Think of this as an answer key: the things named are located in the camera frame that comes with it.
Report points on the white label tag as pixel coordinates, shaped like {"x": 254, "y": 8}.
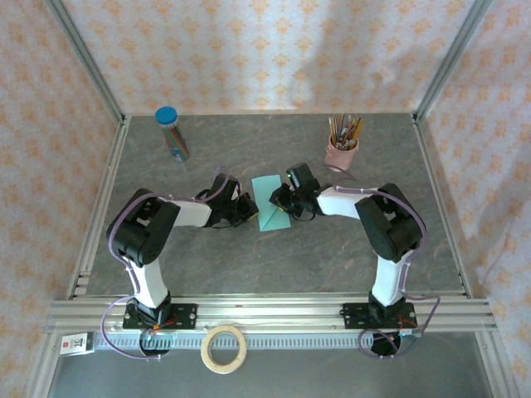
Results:
{"x": 76, "y": 344}

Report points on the masking tape roll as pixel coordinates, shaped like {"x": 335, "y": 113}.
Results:
{"x": 203, "y": 350}

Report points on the aluminium frame post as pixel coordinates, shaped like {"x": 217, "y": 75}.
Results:
{"x": 452, "y": 58}
{"x": 87, "y": 66}

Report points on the wooden pencil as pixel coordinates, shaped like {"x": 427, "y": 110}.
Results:
{"x": 342, "y": 126}
{"x": 349, "y": 126}
{"x": 333, "y": 129}

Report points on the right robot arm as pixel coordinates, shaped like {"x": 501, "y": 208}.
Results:
{"x": 390, "y": 224}

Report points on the light blue paper sheet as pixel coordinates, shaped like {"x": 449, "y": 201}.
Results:
{"x": 274, "y": 221}

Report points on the pink pencil cup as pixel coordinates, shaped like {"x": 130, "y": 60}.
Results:
{"x": 338, "y": 159}

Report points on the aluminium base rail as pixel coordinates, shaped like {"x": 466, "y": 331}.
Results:
{"x": 269, "y": 311}

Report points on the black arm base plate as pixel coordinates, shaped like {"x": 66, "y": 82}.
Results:
{"x": 186, "y": 317}
{"x": 352, "y": 316}

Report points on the blue-lid tube of coloured pencils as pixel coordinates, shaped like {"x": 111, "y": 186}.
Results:
{"x": 174, "y": 137}

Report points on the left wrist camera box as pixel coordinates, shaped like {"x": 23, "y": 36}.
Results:
{"x": 237, "y": 191}

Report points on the yellow pencil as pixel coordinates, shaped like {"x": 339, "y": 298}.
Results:
{"x": 359, "y": 129}

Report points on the aluminium side rail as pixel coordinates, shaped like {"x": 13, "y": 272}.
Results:
{"x": 431, "y": 174}
{"x": 105, "y": 186}

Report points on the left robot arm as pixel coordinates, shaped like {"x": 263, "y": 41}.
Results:
{"x": 141, "y": 228}

